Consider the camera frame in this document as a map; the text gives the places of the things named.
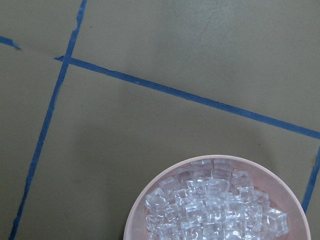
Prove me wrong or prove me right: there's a pink bowl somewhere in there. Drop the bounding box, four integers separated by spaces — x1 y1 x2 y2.
123 155 311 240

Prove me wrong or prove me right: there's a pile of clear ice cubes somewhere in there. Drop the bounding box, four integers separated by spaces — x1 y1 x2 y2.
145 158 289 240

